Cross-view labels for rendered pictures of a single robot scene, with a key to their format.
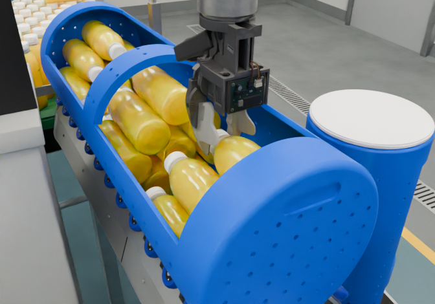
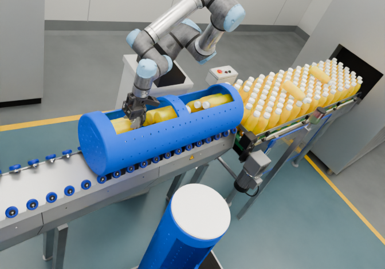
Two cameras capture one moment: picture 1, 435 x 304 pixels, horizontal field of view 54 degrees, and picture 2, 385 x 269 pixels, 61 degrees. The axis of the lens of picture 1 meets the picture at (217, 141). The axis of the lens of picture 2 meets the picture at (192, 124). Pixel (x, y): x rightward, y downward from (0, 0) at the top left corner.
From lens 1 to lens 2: 1.36 m
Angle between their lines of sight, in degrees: 53
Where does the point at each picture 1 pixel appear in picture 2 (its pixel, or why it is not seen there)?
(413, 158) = (172, 224)
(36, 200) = not seen: hidden behind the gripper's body
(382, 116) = (199, 213)
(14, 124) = not seen: hidden behind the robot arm
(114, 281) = (175, 181)
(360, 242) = (102, 167)
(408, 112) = (205, 228)
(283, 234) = (89, 131)
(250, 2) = (135, 92)
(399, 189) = (165, 230)
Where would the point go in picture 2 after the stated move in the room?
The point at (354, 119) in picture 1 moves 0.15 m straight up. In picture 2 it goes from (194, 200) to (205, 180)
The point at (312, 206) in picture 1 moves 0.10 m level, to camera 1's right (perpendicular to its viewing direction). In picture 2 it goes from (94, 133) to (92, 151)
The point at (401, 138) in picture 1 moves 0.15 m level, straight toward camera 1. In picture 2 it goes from (179, 214) to (147, 198)
